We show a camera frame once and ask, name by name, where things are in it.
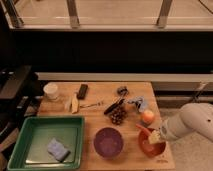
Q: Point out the black chair at left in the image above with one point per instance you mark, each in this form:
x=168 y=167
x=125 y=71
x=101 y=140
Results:
x=23 y=82

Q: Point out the red bowl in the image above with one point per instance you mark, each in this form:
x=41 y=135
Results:
x=150 y=150

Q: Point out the wooden board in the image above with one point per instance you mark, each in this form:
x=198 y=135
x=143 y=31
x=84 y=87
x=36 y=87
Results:
x=131 y=157

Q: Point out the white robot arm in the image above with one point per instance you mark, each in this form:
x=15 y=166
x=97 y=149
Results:
x=192 y=117

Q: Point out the black rectangular block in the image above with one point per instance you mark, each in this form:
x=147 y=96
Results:
x=82 y=91

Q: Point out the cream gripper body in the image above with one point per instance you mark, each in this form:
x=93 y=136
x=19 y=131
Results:
x=154 y=137

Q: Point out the black handled brush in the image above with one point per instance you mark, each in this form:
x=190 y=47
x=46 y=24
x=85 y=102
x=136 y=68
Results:
x=122 y=91

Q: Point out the yellow banana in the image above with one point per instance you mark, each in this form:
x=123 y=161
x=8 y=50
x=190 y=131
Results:
x=72 y=104

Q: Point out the blue grey cloth toy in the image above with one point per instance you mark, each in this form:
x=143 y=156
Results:
x=139 y=102

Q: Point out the green plastic tray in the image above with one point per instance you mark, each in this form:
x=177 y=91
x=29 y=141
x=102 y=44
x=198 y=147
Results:
x=31 y=149

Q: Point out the purple bowl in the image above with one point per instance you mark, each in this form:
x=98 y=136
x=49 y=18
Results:
x=108 y=142

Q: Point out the red yellow apple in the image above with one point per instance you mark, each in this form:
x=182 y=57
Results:
x=147 y=117

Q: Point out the blue sponge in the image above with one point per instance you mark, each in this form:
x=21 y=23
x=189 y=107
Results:
x=57 y=150

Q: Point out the bunch of dark grapes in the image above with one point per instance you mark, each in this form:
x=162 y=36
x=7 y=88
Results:
x=118 y=115

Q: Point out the white cup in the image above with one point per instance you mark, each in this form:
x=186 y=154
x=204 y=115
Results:
x=51 y=91

